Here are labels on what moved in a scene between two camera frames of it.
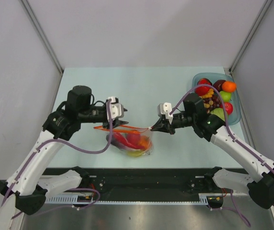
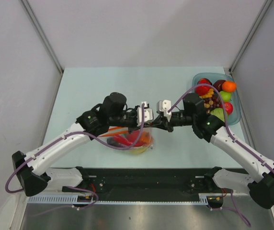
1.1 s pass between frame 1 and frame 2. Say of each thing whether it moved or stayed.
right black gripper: stayed
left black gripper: moved
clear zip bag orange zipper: stayed
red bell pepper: stayed
